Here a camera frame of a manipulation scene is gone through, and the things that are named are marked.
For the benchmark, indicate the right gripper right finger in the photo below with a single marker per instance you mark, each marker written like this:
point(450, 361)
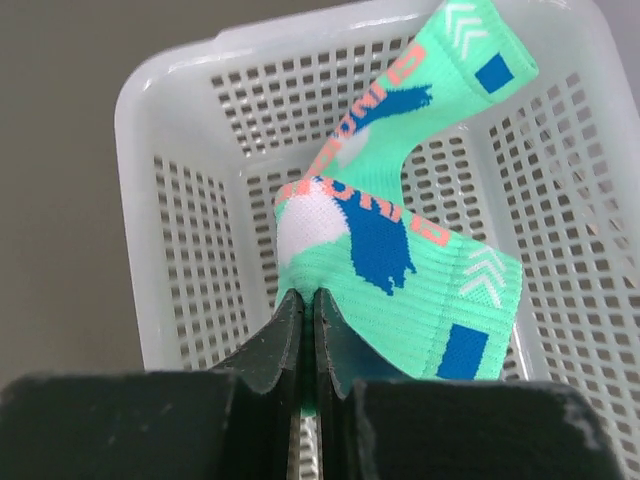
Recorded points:
point(376, 423)

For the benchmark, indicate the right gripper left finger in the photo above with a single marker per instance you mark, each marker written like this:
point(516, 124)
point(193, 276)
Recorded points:
point(229, 422)

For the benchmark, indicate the white perforated plastic basket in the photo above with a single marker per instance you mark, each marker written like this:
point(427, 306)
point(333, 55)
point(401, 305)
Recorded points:
point(207, 133)

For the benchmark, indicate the teal sock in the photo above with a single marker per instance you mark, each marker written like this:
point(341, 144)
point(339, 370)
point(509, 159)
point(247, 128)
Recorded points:
point(463, 61)
point(435, 304)

